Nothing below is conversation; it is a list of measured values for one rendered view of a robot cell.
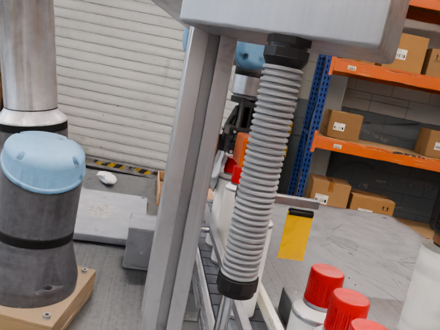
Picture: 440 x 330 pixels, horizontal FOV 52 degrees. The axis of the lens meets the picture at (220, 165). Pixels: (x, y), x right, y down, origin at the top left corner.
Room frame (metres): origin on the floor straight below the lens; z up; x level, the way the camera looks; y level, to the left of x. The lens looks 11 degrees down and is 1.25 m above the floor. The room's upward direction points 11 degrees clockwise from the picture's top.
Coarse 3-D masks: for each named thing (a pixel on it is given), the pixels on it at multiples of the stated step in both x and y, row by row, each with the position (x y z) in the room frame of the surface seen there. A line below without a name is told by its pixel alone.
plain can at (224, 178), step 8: (232, 160) 0.95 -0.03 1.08; (224, 168) 0.97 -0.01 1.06; (232, 168) 0.95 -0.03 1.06; (224, 176) 0.95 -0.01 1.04; (224, 184) 0.95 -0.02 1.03; (216, 192) 0.96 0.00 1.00; (216, 200) 0.95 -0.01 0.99; (216, 208) 0.95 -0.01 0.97; (216, 216) 0.95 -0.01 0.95; (216, 224) 0.95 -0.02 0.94; (208, 240) 0.95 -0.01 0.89
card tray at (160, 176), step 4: (160, 172) 1.64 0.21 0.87; (164, 172) 1.64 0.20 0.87; (160, 176) 1.64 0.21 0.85; (156, 180) 1.63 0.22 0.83; (160, 180) 1.64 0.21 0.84; (156, 184) 1.57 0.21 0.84; (160, 184) 1.59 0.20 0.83; (156, 188) 1.51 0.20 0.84; (160, 188) 1.53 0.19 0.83; (156, 192) 1.45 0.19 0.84; (160, 192) 1.47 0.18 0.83; (208, 192) 1.60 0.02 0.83; (156, 196) 1.40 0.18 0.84; (208, 196) 1.54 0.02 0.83; (212, 196) 1.56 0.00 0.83; (156, 200) 1.36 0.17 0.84; (156, 204) 1.34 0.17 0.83
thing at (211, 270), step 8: (208, 200) 1.33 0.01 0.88; (200, 232) 1.03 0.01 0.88; (200, 240) 0.98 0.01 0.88; (200, 248) 0.93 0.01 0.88; (208, 248) 0.94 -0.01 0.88; (200, 256) 0.93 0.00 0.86; (208, 256) 0.90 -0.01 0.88; (208, 264) 0.86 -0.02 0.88; (208, 272) 0.82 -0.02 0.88; (216, 272) 0.82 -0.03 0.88; (208, 280) 0.78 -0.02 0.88; (216, 280) 0.79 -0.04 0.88; (208, 288) 0.75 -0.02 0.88; (216, 288) 0.76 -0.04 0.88; (216, 296) 0.73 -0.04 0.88; (216, 304) 0.70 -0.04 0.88; (256, 304) 0.72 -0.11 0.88; (216, 312) 0.67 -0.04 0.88; (256, 312) 0.70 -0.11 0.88; (232, 320) 0.66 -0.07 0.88; (256, 320) 0.67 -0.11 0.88; (264, 320) 0.68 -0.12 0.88; (232, 328) 0.63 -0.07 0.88; (256, 328) 0.65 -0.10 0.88; (264, 328) 0.65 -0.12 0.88
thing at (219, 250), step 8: (208, 208) 0.96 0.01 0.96; (208, 216) 0.91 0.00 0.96; (208, 224) 0.87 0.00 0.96; (216, 232) 0.82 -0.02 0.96; (216, 240) 0.77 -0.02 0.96; (216, 248) 0.74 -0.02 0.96; (216, 256) 0.73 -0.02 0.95; (232, 304) 0.56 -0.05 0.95; (240, 304) 0.55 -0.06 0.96; (240, 312) 0.53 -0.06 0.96; (240, 320) 0.51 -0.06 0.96; (248, 320) 0.52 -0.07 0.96; (240, 328) 0.51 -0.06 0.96; (248, 328) 0.50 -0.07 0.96
